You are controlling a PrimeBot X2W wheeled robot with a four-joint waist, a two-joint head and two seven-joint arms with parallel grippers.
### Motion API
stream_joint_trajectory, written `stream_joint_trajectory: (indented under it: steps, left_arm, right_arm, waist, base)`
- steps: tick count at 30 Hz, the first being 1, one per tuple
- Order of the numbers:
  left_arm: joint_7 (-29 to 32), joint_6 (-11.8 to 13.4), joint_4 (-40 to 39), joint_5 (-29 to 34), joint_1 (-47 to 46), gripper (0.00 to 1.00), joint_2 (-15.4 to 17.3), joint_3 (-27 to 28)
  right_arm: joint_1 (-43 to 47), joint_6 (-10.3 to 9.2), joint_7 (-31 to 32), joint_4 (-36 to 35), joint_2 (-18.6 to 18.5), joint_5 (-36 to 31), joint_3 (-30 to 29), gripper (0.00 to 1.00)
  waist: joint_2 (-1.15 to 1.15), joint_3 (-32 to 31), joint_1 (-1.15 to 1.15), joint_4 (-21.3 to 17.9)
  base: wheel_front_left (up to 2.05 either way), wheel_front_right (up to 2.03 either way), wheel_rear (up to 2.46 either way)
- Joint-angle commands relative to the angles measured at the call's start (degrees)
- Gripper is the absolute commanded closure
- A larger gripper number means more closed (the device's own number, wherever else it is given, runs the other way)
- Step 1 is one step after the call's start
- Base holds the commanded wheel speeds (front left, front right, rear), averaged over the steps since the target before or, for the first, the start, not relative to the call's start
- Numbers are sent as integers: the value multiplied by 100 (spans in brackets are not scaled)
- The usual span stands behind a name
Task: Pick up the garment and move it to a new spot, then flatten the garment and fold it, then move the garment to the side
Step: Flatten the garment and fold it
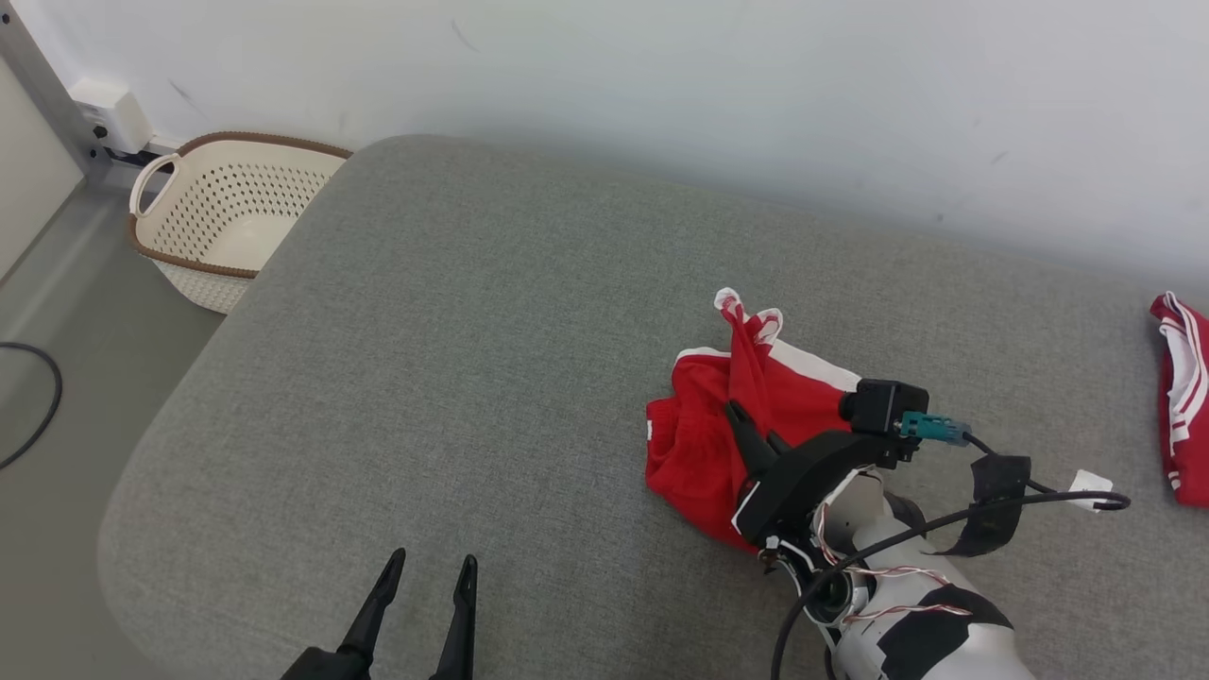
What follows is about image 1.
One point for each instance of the red shirt with white collar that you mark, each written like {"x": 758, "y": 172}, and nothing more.
{"x": 1185, "y": 406}

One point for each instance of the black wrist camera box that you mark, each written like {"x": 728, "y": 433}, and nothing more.
{"x": 883, "y": 406}

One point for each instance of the grey metal post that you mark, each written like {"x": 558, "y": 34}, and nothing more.
{"x": 38, "y": 85}

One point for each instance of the cream perforated laundry basket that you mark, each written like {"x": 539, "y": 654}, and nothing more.
{"x": 227, "y": 208}

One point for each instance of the red shorts with white stripe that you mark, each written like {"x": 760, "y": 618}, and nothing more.
{"x": 699, "y": 444}

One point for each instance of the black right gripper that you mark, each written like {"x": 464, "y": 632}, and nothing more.
{"x": 803, "y": 482}

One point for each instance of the white wall box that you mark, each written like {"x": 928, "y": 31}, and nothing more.
{"x": 113, "y": 113}

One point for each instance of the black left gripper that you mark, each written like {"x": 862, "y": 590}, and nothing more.
{"x": 326, "y": 666}

